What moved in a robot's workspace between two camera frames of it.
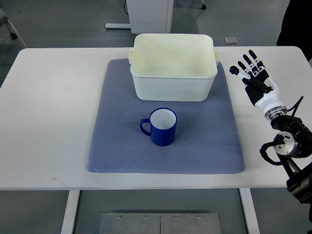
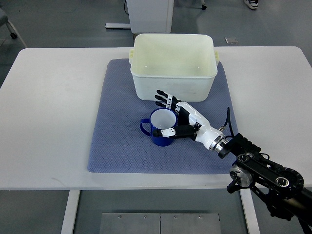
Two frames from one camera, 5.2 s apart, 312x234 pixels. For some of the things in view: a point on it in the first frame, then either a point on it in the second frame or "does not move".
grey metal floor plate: (160, 223) does not move
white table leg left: (67, 227) does not move
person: (296, 27) to (252, 4)
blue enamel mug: (163, 122) does not move
